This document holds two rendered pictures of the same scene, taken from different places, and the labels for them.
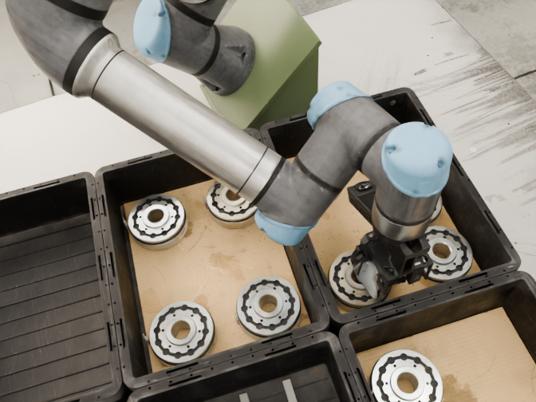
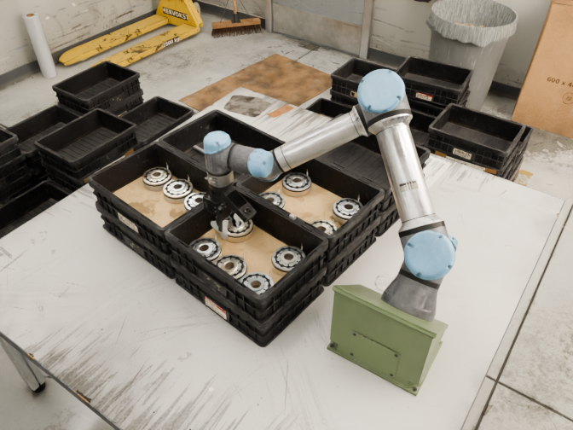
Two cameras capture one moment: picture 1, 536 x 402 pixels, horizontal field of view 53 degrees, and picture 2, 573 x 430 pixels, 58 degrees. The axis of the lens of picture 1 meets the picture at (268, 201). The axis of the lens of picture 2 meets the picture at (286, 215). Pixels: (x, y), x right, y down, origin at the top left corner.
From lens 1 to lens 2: 1.66 m
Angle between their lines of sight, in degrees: 77
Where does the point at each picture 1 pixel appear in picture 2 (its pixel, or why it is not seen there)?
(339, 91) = (260, 152)
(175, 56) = not seen: hidden behind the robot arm
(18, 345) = (355, 162)
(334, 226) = (264, 249)
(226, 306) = (289, 202)
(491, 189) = (188, 362)
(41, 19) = not seen: hidden behind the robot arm
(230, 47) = (397, 283)
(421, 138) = (217, 137)
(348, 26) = not seen: outside the picture
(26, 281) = (379, 177)
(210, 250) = (315, 216)
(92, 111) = (486, 290)
